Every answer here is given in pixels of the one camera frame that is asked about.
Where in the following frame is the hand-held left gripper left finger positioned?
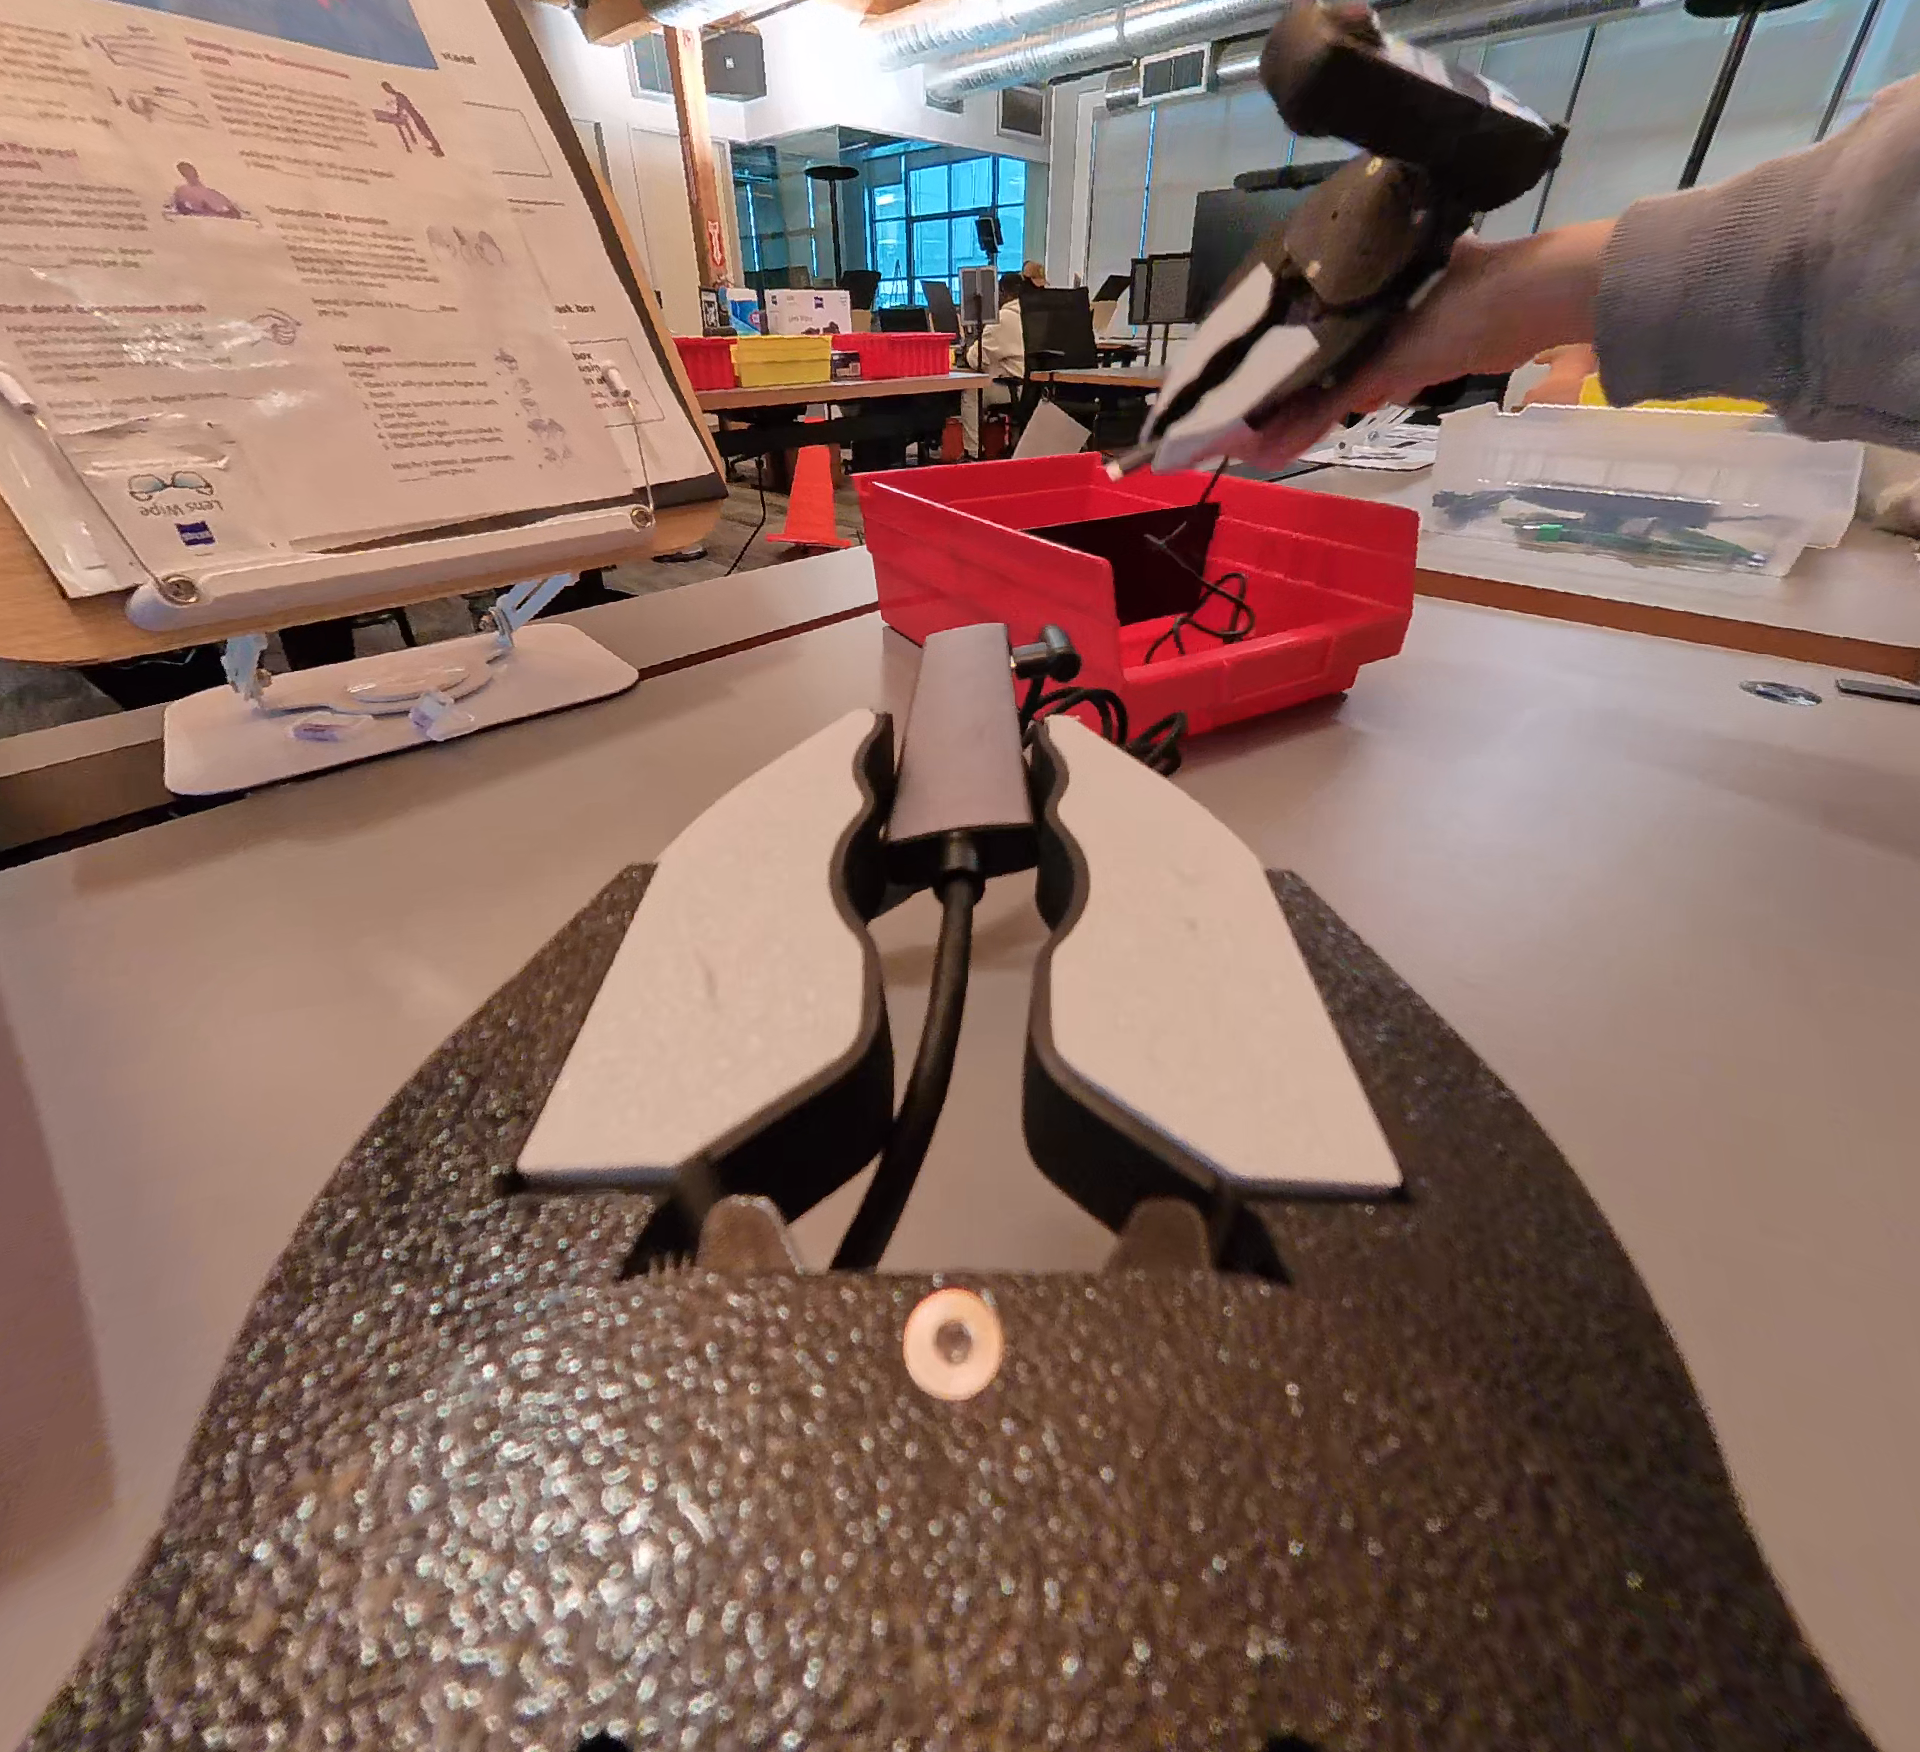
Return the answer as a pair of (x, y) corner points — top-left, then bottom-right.
(514, 708), (901, 1278)

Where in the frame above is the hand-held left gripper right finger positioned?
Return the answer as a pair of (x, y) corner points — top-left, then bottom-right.
(1020, 711), (1409, 1284)

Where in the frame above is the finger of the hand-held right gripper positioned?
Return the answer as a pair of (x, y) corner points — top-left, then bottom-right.
(1157, 330), (1339, 474)
(1143, 267), (1288, 453)

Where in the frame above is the black usb-c cable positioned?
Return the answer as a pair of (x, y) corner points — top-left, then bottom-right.
(1106, 444), (1259, 666)

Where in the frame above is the black hub cable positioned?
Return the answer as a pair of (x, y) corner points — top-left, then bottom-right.
(828, 834), (983, 1278)

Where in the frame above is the red plastic bin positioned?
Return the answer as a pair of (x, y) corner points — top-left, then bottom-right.
(849, 450), (1422, 739)

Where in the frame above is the black cable with angled plug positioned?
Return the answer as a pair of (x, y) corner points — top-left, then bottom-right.
(1007, 624), (1191, 781)

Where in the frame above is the person's right forearm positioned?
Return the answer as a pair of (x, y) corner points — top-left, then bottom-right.
(1591, 87), (1920, 453)

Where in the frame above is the person's right hand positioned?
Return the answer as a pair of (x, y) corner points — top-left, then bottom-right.
(1241, 223), (1617, 474)

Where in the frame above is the black monitor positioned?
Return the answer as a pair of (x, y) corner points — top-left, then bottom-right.
(1191, 184), (1330, 323)

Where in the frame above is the black bin divider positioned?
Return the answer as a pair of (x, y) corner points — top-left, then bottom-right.
(1024, 503), (1223, 630)

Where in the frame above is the orange traffic cone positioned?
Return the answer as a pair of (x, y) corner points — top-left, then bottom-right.
(766, 443), (851, 552)

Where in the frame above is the grey desk with wooden edge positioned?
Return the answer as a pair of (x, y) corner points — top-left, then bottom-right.
(1303, 433), (1920, 687)

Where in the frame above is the clear plastic container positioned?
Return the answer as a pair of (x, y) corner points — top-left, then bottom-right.
(1422, 403), (1866, 581)

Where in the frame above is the wooden document stand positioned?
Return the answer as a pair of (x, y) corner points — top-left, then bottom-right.
(0, 0), (731, 799)

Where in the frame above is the instruction sheet with blue header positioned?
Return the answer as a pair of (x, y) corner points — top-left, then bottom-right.
(0, 0), (647, 602)

